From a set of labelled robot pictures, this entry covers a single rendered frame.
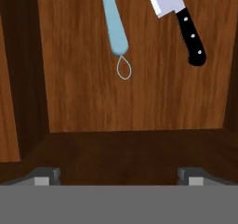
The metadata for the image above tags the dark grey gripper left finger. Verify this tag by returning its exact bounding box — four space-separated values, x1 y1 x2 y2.
2 167 61 187

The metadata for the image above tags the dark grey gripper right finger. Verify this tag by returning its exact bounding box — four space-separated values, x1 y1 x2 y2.
177 167 237 187

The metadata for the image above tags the open wooden drawer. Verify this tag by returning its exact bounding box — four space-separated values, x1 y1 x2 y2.
0 0 238 187

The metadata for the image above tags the light blue peeler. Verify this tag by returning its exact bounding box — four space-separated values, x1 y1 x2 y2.
99 0 133 81

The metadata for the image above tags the black-handled kitchen knife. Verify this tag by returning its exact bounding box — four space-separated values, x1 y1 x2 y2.
144 0 207 67

